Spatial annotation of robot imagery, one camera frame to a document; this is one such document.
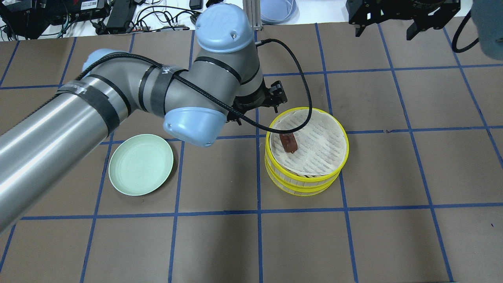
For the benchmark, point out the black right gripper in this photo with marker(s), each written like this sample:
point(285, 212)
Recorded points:
point(408, 8)

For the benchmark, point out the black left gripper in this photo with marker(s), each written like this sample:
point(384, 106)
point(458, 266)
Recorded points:
point(249, 103)

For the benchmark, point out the brown steamed bun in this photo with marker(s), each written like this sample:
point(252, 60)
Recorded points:
point(288, 142)

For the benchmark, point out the white steamer cloth liner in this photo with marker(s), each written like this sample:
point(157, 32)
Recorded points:
point(310, 143)

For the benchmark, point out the yellow bamboo steamer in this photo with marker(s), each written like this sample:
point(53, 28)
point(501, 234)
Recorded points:
point(310, 145)
point(299, 186)

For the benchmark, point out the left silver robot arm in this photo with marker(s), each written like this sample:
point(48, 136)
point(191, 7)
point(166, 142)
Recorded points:
point(224, 81)

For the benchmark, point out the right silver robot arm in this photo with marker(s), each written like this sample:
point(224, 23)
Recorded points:
point(488, 18)

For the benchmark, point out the blue plate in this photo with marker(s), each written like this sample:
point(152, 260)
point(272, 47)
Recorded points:
point(277, 11)

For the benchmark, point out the light green plate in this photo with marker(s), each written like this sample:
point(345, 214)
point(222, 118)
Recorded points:
point(140, 165)

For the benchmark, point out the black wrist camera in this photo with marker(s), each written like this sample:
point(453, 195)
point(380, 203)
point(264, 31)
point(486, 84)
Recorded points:
point(276, 95)

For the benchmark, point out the aluminium frame post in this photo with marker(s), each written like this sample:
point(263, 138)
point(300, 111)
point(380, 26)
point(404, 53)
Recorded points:
point(252, 9)

